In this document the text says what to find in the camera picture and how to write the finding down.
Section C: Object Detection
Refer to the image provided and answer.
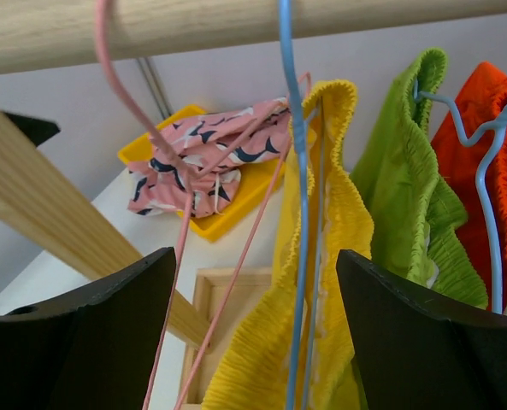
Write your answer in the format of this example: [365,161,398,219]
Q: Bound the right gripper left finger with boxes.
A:
[0,248,175,409]

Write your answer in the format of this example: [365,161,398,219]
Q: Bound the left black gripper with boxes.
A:
[3,112,61,147]

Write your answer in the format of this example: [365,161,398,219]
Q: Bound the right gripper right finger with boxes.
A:
[336,250,507,409]

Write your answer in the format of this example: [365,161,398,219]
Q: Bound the lime green shorts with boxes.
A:
[351,48,488,308]

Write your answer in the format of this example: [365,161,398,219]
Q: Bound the yellow shorts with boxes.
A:
[202,79,374,409]

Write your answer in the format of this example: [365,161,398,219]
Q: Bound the pink wire hanger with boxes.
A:
[94,0,313,410]

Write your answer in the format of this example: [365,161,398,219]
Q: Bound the pink patterned shorts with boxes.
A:
[127,98,291,218]

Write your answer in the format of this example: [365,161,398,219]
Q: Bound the blue hanger of green shorts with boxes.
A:
[412,80,507,316]

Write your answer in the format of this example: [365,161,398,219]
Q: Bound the orange shorts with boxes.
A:
[432,61,507,301]

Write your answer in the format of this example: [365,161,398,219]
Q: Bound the blue hanger of yellow shorts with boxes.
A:
[278,0,309,409]

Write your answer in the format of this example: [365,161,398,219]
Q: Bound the wooden clothes rack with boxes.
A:
[0,0,507,410]

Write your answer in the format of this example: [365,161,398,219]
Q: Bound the yellow plastic bin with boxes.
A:
[118,105,284,242]

